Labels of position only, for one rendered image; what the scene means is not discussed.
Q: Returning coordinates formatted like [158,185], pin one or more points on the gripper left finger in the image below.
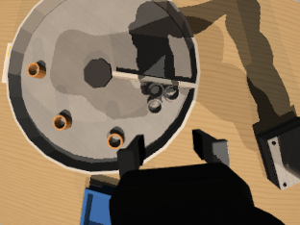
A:
[131,157]

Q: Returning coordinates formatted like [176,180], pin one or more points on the bronze bushing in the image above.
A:
[33,67]
[110,140]
[57,122]

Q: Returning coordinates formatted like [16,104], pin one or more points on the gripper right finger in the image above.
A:
[210,149]

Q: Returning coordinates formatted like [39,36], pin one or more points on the dark blue crate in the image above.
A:
[95,210]

